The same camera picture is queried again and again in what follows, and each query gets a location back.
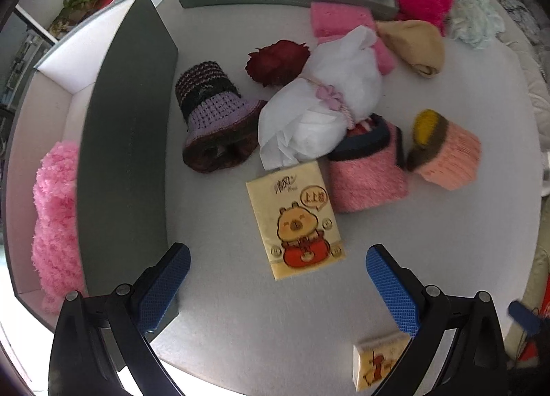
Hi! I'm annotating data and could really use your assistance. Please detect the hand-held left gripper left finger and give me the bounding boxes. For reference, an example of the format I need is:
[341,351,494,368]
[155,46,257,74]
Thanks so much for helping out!
[48,242,191,396]

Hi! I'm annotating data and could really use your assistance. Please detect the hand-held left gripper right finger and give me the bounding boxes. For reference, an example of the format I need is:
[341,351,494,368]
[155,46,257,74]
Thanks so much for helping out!
[365,244,508,396]

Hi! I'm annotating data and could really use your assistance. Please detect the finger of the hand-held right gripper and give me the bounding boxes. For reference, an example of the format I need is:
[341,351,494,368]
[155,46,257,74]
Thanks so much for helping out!
[507,299,543,336]

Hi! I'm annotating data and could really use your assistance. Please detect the small yellow tissue packet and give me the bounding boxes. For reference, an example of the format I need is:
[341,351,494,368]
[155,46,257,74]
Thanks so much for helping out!
[352,332,413,392]

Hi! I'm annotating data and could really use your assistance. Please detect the pink knitted pouch dark rim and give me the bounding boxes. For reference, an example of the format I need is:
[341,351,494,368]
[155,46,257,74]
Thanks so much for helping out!
[327,114,410,214]

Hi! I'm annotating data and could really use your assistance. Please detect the large yellow tissue packet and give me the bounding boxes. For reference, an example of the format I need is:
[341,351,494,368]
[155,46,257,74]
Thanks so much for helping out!
[245,159,347,281]

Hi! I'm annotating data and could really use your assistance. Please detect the peach knitted pouch yellow top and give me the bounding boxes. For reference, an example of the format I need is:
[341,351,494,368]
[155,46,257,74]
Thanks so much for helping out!
[406,109,482,191]

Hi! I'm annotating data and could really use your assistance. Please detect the green box with white interior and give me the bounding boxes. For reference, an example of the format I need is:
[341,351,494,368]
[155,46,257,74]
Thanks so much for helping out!
[9,0,192,332]

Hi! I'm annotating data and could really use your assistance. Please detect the purple crochet hat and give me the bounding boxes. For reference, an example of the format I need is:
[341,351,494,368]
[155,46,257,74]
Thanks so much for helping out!
[174,61,268,173]

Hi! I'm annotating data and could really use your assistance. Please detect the white bundle with rope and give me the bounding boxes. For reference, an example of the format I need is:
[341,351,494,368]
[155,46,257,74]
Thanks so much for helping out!
[257,27,384,169]

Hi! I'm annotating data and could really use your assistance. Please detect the light pink fluffy yarn bundle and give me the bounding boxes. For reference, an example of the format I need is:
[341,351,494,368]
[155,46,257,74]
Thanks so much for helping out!
[31,141,87,315]

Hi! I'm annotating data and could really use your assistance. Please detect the beige knitted hat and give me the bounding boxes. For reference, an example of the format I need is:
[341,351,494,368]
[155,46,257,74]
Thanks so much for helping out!
[376,20,446,79]

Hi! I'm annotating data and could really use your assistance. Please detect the dark red fabric flower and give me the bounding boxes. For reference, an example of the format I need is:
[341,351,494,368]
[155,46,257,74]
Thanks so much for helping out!
[245,39,311,88]

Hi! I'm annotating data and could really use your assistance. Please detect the glass display cabinet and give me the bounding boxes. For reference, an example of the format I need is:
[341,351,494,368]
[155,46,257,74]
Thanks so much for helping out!
[0,7,57,121]

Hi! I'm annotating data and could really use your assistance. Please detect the pink sponge cloth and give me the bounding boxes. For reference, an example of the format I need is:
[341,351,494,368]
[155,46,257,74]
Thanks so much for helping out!
[310,1,398,75]

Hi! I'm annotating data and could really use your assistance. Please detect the pale green fluffy cloth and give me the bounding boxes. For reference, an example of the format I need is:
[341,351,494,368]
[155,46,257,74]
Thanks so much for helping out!
[447,0,506,49]

